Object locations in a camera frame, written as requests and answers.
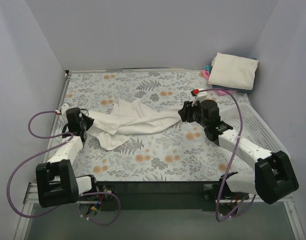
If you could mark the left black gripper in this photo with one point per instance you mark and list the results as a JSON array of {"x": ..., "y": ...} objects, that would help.
[{"x": 84, "y": 123}]

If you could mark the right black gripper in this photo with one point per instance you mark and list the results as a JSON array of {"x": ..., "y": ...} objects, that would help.
[{"x": 188, "y": 112}]

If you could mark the white t shirt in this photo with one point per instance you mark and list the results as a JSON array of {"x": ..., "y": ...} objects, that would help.
[{"x": 127, "y": 119}]

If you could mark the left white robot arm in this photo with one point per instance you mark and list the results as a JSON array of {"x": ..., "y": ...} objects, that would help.
[{"x": 56, "y": 181}]

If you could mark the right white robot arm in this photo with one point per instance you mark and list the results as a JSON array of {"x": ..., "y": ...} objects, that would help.
[{"x": 272, "y": 176}]

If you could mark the pink folded t shirt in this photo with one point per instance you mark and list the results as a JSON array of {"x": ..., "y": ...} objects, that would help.
[{"x": 221, "y": 91}]

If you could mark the floral table mat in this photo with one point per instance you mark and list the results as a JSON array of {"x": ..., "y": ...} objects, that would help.
[{"x": 180, "y": 153}]

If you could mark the cream folded t shirt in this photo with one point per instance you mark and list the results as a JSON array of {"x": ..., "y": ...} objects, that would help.
[{"x": 233, "y": 71}]

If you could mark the white plastic basket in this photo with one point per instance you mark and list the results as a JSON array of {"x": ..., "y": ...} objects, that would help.
[{"x": 254, "y": 129}]

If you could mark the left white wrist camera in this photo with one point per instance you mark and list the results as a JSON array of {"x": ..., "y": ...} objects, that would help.
[{"x": 64, "y": 108}]

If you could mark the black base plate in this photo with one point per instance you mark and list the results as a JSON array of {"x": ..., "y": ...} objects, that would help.
[{"x": 164, "y": 195}]

